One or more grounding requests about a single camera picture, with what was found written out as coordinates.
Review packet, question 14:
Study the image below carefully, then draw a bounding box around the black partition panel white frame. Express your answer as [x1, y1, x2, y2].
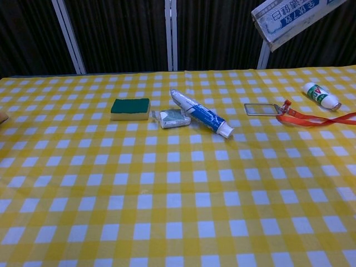
[51, 0, 172, 75]
[0, 0, 86, 78]
[257, 0, 356, 70]
[165, 0, 272, 72]

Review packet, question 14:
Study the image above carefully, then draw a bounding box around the clear badge holder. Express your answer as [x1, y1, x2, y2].
[244, 100, 291, 117]

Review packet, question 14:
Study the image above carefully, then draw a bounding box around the blue white toothpaste tube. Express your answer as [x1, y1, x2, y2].
[170, 88, 235, 139]

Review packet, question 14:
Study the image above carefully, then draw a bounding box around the yellow white checkered tablecloth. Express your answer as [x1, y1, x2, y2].
[0, 65, 356, 267]

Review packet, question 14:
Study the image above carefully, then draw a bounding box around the small green white packet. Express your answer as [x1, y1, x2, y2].
[151, 108, 192, 130]

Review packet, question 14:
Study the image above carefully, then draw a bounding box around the blue white toothpaste box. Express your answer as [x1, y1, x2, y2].
[251, 0, 348, 52]

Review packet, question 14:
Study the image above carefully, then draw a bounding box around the small white green bottle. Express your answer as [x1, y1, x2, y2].
[302, 82, 342, 111]

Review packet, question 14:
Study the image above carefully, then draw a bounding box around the orange lanyard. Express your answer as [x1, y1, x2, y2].
[275, 107, 356, 126]

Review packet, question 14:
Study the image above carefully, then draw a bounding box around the green yellow sponge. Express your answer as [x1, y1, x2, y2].
[110, 97, 151, 121]

